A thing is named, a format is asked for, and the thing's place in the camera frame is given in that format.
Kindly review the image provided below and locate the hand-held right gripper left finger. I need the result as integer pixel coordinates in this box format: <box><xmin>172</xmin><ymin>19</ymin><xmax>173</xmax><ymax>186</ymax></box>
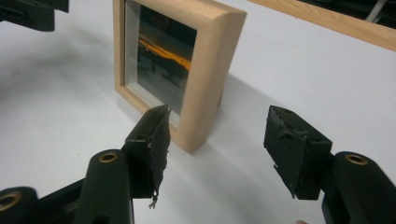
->
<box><xmin>123</xmin><ymin>104</ymin><xmax>173</xmax><ymax>210</ymax></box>

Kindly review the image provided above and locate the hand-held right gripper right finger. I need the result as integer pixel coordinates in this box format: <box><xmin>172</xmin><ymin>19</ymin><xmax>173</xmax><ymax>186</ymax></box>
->
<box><xmin>262</xmin><ymin>105</ymin><xmax>333</xmax><ymax>201</ymax></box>

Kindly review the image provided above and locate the square wooden board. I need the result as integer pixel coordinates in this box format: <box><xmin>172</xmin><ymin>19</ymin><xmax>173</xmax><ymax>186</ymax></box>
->
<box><xmin>112</xmin><ymin>0</ymin><xmax>248</xmax><ymax>154</ymax></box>

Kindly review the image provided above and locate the white table mat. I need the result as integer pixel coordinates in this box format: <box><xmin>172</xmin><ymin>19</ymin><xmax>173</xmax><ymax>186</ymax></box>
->
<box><xmin>0</xmin><ymin>0</ymin><xmax>396</xmax><ymax>224</ymax></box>

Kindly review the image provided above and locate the white metal table frame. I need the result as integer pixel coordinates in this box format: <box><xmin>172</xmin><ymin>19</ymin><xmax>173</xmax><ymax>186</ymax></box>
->
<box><xmin>364</xmin><ymin>0</ymin><xmax>389</xmax><ymax>23</ymax></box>

